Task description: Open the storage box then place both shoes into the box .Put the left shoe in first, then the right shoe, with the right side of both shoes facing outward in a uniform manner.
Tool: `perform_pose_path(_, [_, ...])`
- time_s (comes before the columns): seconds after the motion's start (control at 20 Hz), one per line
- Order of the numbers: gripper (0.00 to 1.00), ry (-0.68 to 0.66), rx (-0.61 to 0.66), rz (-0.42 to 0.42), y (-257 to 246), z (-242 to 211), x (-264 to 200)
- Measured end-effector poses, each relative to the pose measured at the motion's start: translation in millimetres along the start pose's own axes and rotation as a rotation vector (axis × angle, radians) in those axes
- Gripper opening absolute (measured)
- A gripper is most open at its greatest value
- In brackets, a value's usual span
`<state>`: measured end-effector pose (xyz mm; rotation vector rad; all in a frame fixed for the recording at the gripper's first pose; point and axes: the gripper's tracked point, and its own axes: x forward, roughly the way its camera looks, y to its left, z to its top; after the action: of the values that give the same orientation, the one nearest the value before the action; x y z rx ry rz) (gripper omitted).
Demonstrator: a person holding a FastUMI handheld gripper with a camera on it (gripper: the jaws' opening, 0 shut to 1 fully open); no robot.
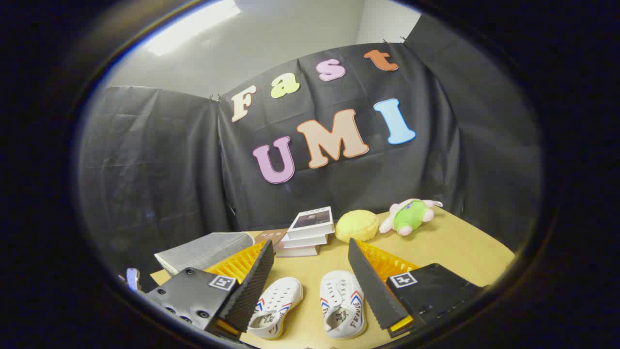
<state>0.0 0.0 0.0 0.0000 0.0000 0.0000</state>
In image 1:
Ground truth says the thick beige-edged book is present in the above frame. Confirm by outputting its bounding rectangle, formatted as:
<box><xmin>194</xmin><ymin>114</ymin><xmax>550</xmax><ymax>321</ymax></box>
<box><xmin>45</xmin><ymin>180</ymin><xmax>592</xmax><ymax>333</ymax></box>
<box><xmin>274</xmin><ymin>242</ymin><xmax>320</xmax><ymax>258</ymax></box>

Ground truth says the plain white book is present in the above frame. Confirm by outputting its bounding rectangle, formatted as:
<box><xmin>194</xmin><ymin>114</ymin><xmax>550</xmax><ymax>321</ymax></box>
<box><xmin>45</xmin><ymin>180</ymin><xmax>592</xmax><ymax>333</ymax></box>
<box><xmin>281</xmin><ymin>234</ymin><xmax>329</xmax><ymax>250</ymax></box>

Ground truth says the green pink plush toy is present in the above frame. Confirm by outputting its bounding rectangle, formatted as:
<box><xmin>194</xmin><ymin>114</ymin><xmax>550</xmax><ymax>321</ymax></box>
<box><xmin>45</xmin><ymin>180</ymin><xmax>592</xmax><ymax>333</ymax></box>
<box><xmin>379</xmin><ymin>198</ymin><xmax>444</xmax><ymax>237</ymax></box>

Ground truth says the white book with photo cover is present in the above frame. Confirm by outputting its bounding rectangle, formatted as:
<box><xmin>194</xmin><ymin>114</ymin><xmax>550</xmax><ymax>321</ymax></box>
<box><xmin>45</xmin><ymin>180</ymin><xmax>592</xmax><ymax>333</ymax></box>
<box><xmin>287</xmin><ymin>206</ymin><xmax>336</xmax><ymax>240</ymax></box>

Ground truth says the yellow plush bun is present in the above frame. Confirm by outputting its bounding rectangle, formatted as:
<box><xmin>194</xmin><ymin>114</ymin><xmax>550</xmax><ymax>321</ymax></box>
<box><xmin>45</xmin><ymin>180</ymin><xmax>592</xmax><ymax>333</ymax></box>
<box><xmin>335</xmin><ymin>209</ymin><xmax>380</xmax><ymax>243</ymax></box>

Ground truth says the grey fabric storage box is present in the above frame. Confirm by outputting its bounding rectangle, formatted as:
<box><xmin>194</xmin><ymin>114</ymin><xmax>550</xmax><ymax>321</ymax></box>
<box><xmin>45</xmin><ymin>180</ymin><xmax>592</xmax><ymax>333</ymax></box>
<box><xmin>154</xmin><ymin>232</ymin><xmax>256</xmax><ymax>276</ymax></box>

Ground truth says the white canvas shoe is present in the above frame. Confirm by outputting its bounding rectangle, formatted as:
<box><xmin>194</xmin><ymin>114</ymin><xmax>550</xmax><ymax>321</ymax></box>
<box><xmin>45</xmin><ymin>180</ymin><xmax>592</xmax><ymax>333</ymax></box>
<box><xmin>319</xmin><ymin>270</ymin><xmax>368</xmax><ymax>340</ymax></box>
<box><xmin>246</xmin><ymin>277</ymin><xmax>304</xmax><ymax>340</ymax></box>

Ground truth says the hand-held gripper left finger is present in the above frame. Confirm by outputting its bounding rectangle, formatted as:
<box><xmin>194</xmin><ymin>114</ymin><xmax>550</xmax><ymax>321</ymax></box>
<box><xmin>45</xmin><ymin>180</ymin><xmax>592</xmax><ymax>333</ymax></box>
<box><xmin>144</xmin><ymin>238</ymin><xmax>276</xmax><ymax>340</ymax></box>

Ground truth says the black backdrop cloth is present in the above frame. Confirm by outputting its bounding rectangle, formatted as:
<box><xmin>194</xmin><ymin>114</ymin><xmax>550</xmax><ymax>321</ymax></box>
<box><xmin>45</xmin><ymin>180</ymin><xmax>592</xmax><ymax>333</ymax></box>
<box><xmin>77</xmin><ymin>14</ymin><xmax>542</xmax><ymax>286</ymax></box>

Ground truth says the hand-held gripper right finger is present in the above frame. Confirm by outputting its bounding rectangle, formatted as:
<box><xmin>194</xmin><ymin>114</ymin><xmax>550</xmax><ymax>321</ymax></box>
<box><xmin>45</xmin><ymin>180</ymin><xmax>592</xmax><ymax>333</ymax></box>
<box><xmin>347</xmin><ymin>238</ymin><xmax>485</xmax><ymax>339</ymax></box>

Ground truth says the brown book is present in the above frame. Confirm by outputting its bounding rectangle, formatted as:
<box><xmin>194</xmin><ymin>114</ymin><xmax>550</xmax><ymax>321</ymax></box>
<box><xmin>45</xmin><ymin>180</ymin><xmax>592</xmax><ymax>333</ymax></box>
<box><xmin>254</xmin><ymin>228</ymin><xmax>289</xmax><ymax>245</ymax></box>

